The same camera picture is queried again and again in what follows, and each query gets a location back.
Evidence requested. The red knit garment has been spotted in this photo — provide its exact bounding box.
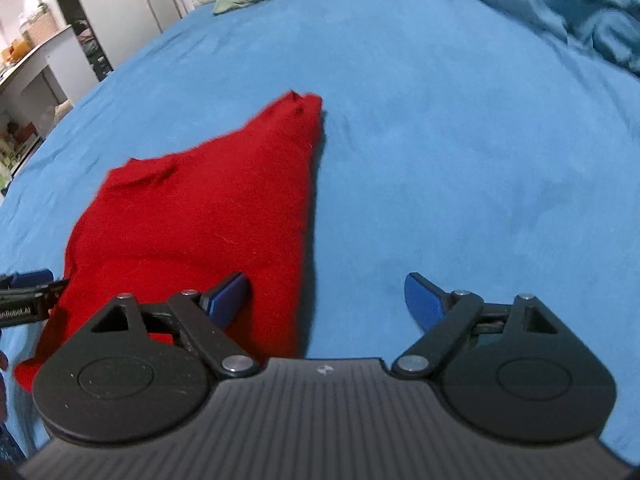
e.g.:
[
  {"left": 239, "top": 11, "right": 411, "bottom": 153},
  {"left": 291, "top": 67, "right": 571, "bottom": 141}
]
[{"left": 13, "top": 92, "right": 322, "bottom": 389}]

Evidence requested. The blue bed sheet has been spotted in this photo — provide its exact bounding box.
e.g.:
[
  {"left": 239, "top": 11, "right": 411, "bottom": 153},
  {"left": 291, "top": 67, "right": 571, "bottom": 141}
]
[{"left": 1, "top": 0, "right": 639, "bottom": 462}]

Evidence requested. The white desk shelf unit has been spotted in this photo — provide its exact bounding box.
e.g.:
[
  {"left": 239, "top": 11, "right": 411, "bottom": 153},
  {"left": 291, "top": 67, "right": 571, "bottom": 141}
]
[{"left": 0, "top": 0, "right": 100, "bottom": 196}]

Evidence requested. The white wardrobe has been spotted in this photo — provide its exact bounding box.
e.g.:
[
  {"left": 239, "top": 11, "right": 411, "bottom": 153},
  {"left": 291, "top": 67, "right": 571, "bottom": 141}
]
[{"left": 56, "top": 0, "right": 194, "bottom": 81}]

